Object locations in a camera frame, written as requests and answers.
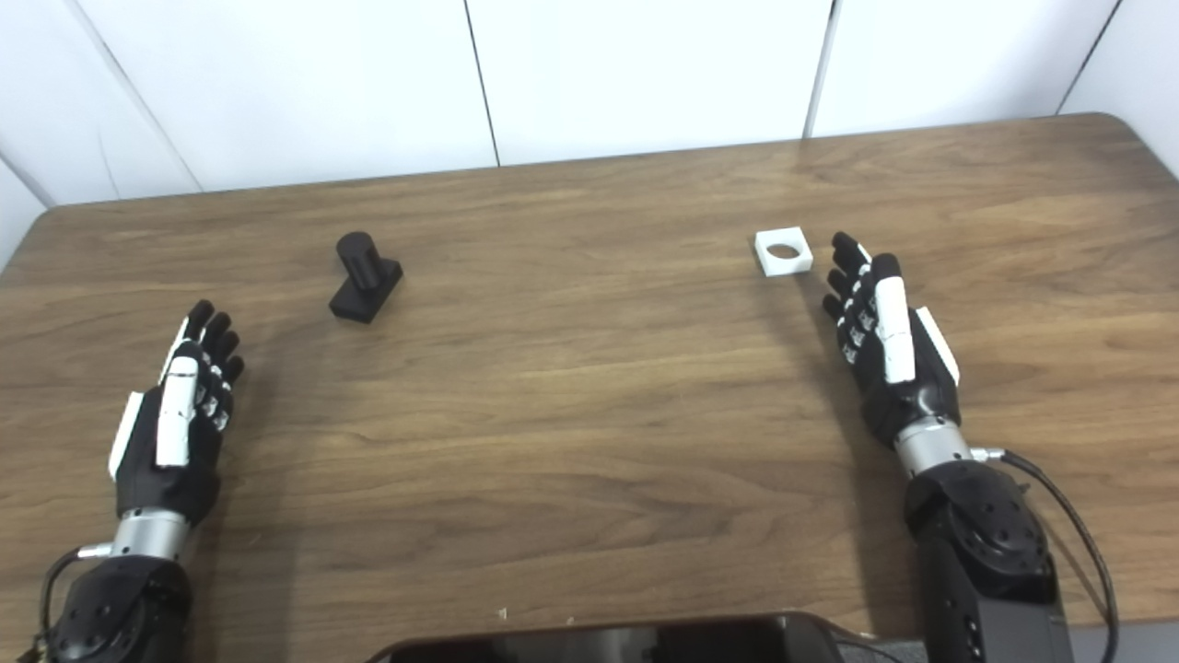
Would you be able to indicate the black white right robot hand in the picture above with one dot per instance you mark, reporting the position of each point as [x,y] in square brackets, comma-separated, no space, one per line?
[907,401]

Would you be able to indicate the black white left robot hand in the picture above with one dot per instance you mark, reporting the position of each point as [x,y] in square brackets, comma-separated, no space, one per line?
[147,479]

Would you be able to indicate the white square piece with hole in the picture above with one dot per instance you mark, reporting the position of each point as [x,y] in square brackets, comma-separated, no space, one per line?
[799,262]

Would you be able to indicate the black peg with base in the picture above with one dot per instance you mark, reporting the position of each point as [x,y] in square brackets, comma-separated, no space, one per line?
[364,285]

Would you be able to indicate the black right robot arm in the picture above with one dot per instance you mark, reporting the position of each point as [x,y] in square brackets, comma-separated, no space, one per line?
[986,552]

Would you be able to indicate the black robot torso cover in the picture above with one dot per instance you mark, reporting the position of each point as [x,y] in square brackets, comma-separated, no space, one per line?
[626,645]

